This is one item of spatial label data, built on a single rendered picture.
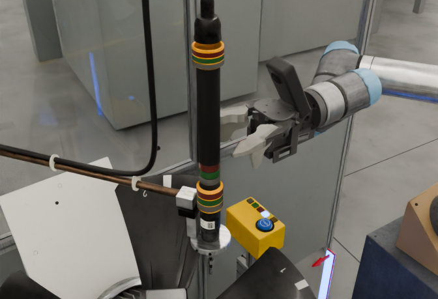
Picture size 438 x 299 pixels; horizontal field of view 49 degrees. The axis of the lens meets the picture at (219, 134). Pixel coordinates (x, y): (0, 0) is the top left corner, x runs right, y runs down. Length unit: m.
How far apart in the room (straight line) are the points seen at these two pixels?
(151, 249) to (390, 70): 0.60
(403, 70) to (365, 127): 2.98
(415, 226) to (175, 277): 0.74
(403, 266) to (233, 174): 0.76
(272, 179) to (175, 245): 1.19
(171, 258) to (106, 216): 0.26
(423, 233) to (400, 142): 2.48
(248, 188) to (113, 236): 0.96
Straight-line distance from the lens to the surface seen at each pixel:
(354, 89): 0.88
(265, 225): 1.40
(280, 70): 0.74
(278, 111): 0.78
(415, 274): 1.48
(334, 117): 0.85
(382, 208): 3.23
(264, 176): 2.07
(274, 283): 1.14
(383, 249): 1.52
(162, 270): 1.00
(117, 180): 0.85
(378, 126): 4.03
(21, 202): 1.16
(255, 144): 0.71
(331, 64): 1.03
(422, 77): 1.02
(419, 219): 1.44
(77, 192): 1.18
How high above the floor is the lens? 2.05
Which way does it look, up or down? 33 degrees down
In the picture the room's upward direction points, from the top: straight up
